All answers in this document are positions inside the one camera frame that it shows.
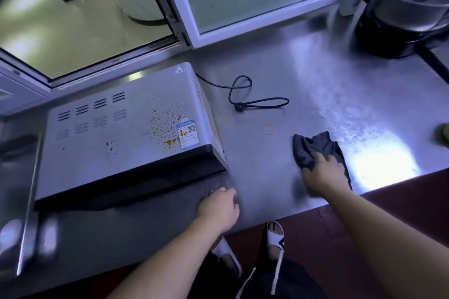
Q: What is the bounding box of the person's right hand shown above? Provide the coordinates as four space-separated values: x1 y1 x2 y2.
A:
301 152 348 199

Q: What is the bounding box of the person's left hand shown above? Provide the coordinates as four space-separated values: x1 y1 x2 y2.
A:
195 187 241 236

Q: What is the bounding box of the grey purple cloth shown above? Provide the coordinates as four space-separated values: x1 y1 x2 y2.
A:
292 131 353 192

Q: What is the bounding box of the silver microwave black door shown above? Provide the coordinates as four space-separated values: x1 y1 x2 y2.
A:
34 62 229 212

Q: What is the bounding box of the person's right forearm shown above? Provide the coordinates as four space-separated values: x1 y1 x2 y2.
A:
322 186 449 299

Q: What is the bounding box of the person's left forearm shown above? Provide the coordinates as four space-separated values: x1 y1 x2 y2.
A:
105 221 232 299

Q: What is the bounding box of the person's left white slipper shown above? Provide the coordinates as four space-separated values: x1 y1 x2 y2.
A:
210 235 243 278

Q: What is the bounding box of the person's white slipper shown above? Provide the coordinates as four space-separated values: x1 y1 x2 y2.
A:
210 235 243 278
265 221 285 261

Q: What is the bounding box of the person's right white slipper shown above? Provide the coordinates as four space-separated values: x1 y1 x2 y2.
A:
265 221 285 261

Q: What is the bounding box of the black induction cooker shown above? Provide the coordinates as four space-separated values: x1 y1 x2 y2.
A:
353 11 449 59

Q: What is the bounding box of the hinged white window sash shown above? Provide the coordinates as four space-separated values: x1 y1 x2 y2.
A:
151 0 357 50

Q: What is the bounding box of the stainless steel tray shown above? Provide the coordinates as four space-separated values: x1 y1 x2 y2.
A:
0 134 44 282

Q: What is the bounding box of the black power cable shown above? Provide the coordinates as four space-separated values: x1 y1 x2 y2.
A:
195 72 290 113

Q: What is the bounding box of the white window frame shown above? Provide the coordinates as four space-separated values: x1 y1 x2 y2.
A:
0 0 192 115

